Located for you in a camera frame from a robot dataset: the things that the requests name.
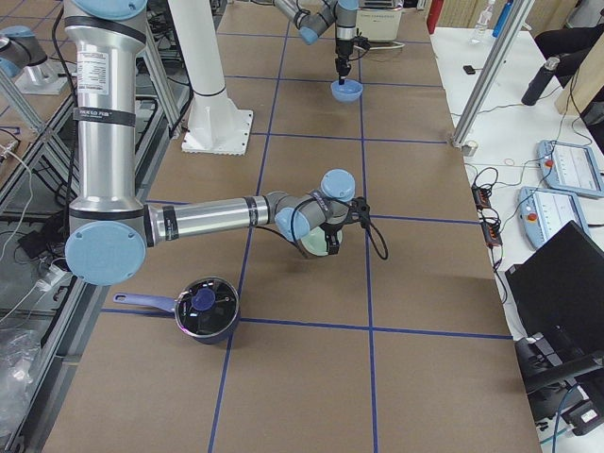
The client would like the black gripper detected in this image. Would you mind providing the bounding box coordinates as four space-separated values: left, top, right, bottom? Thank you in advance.
335 38 369 86
323 196 369 256

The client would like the green bowl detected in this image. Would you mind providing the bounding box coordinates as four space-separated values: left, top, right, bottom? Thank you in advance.
295 226 343 258

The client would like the blue bowl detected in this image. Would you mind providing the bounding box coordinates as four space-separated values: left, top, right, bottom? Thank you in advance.
330 79 363 103

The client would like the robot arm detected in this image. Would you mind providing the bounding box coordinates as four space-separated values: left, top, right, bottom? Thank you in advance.
273 0 370 87
59 1 360 286

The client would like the beige appliance box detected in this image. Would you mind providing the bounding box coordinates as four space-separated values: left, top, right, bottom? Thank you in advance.
357 0 403 42

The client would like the clear plastic bottle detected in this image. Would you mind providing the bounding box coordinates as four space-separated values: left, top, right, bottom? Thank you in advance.
470 0 495 44

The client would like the dark blue saucepan with lid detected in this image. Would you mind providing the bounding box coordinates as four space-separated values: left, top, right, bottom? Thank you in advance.
112 277 241 344

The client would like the black power strip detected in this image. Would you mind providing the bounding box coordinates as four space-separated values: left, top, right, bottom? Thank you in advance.
471 184 502 248

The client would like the black water bottle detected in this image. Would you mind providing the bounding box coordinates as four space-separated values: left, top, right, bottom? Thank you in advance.
521 56 561 106

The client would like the lower teach pendant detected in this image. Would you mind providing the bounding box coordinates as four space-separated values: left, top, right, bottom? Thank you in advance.
518 187 590 249

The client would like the teach pendant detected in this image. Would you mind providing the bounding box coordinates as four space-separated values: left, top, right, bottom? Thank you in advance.
518 187 590 249
537 140 603 198

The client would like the black laptop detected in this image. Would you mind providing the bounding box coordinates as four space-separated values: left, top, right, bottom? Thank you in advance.
505 221 603 352

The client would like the upper teach pendant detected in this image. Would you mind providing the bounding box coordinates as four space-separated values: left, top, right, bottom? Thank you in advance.
537 140 603 198

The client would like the black monitor stand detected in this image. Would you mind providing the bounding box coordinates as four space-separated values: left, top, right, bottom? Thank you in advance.
514 329 603 436

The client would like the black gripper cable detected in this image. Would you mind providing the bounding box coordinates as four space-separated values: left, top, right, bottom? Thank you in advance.
348 27 372 65
290 197 390 261

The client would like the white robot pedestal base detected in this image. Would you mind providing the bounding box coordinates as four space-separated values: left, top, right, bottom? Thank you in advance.
169 0 253 156

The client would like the aluminium frame post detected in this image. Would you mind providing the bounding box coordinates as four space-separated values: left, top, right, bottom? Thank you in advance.
449 0 534 157

